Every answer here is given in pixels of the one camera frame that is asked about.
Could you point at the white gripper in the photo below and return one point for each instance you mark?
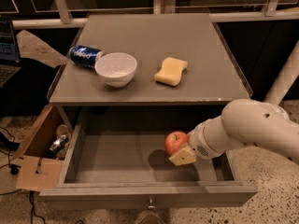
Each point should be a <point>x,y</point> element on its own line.
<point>198,143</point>

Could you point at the red apple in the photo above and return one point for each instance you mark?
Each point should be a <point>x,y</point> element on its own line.
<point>174,141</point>

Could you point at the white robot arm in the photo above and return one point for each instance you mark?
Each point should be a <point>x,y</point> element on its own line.
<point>244,123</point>

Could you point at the metal drawer knob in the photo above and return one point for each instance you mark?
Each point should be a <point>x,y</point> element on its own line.
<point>151,205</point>

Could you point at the open grey top drawer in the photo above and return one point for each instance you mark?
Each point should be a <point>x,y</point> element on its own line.
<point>116,160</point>

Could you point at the grey cabinet with top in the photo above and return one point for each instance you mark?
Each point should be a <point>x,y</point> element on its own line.
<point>212,76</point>

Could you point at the yellow sponge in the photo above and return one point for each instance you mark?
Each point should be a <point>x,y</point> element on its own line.
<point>171,71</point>

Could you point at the white bowl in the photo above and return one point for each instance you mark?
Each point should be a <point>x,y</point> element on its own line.
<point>116,69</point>

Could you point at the small items in box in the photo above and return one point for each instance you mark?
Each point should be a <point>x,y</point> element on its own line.
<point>63,138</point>

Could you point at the blue soda can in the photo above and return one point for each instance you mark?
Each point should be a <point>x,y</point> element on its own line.
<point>85,56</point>

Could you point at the cardboard box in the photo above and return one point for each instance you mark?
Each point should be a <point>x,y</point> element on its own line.
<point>37,170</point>

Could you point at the brown cardboard sheet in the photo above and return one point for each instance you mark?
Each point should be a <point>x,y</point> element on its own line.
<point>32,47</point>

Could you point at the laptop computer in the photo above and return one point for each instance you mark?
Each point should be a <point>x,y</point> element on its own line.
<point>10,58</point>

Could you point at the metal railing frame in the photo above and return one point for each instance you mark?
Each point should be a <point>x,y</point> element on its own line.
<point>34,14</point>

